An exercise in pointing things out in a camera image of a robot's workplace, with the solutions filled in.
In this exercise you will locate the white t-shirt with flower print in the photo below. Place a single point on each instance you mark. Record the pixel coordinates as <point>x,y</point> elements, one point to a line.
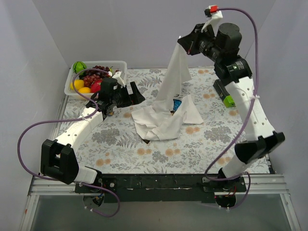
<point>156,122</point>

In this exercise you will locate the black green product box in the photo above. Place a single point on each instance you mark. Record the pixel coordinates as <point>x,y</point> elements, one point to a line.
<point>223,94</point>

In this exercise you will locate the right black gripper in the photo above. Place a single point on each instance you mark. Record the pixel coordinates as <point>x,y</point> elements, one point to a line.
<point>194,43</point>

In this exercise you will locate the red grape bunch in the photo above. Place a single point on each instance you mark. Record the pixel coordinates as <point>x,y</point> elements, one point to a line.
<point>91,79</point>

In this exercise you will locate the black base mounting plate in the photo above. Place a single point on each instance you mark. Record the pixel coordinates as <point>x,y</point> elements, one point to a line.
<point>164,187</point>

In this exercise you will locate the floral table mat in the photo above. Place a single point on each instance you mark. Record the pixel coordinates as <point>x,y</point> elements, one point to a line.
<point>115,147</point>

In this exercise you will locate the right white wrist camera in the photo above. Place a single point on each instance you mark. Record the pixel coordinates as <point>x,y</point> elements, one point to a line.
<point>214,16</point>

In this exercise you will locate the toy watermelon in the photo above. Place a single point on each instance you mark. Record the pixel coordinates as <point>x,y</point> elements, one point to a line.
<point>78,67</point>

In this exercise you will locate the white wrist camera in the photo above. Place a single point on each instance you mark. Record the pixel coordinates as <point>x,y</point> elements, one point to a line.
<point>119,78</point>
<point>214,16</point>

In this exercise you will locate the yellow toy lemon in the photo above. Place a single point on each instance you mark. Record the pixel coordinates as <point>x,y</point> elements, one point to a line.
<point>78,84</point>
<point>84,90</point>

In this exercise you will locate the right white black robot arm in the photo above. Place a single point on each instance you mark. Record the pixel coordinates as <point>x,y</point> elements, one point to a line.
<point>235,75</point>

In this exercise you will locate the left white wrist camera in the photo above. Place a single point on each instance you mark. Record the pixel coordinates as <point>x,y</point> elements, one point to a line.
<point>119,78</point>

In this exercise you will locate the aluminium frame rail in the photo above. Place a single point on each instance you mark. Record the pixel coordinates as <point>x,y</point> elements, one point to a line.
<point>148,80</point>

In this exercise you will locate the white plastic fruit basket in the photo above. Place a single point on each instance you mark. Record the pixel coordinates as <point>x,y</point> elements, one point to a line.
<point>115,65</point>

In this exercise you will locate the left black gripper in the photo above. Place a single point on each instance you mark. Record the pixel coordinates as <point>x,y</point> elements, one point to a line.
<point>126,96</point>

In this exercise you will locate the yellow toy lemon left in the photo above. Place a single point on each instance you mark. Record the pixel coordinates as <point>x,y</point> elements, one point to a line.
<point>78,84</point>

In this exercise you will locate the dark purple grape bunch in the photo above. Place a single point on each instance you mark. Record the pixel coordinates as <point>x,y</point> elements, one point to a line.
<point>98,70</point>

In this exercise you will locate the yellow toy lemon front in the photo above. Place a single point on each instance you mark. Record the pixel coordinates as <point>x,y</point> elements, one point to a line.
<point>84,90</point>

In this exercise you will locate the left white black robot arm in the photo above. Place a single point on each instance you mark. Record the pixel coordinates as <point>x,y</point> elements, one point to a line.
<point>58,159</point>

